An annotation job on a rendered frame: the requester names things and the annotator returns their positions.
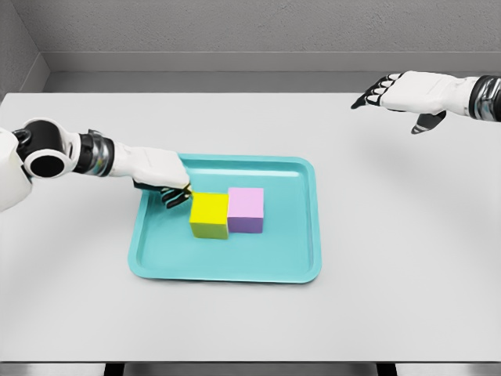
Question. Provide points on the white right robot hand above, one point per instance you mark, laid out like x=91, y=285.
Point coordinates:
x=413, y=91

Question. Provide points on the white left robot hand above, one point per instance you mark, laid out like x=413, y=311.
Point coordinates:
x=160, y=166

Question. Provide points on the yellow cube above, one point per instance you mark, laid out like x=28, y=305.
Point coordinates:
x=208, y=215

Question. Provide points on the pink cube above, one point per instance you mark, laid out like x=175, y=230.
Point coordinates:
x=246, y=210

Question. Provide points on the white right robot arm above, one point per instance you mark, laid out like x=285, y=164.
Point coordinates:
x=475, y=98

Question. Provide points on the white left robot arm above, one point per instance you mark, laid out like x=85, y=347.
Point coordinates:
x=51, y=152

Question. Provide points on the teal rectangular tray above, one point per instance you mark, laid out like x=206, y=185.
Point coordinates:
x=250, y=250

